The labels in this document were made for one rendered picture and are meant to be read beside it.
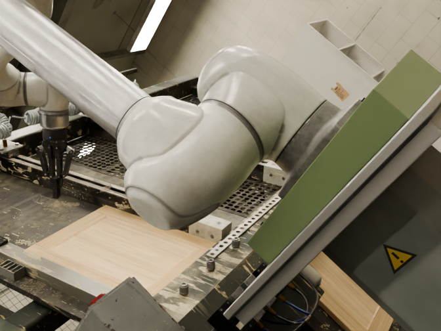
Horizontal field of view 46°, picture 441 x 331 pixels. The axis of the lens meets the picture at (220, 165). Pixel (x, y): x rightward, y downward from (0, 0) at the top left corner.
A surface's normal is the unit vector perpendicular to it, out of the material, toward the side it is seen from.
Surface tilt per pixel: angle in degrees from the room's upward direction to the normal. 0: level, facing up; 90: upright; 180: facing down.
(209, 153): 104
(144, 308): 90
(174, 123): 82
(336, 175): 90
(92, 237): 58
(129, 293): 90
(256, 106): 98
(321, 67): 90
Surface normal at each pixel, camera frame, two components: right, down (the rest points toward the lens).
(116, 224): 0.03, -0.92
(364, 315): 0.47, -0.66
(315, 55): -0.50, 0.30
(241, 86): 0.00, -0.47
